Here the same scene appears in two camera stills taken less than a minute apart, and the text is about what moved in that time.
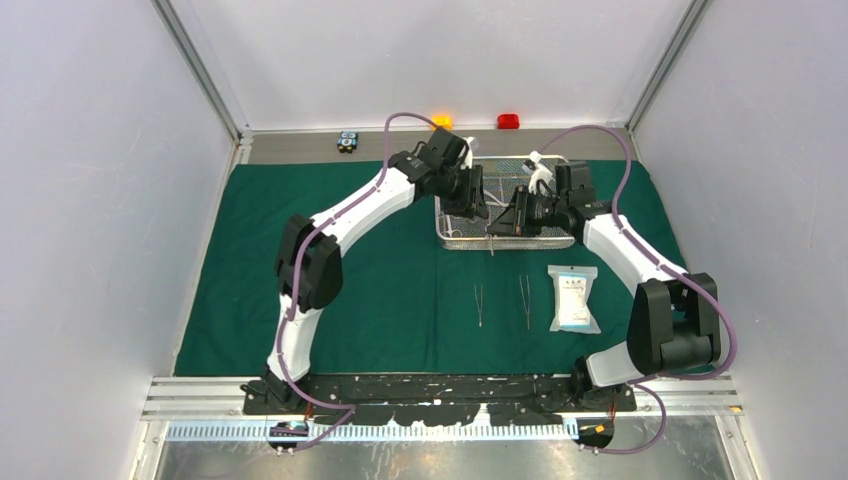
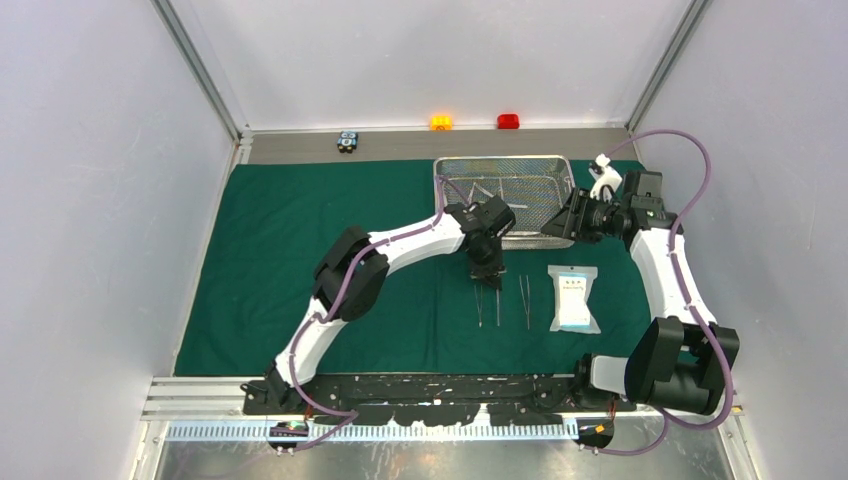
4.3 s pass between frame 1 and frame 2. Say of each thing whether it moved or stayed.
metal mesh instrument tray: stayed
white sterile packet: stayed
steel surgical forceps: stayed
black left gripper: moved
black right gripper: moved
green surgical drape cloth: stayed
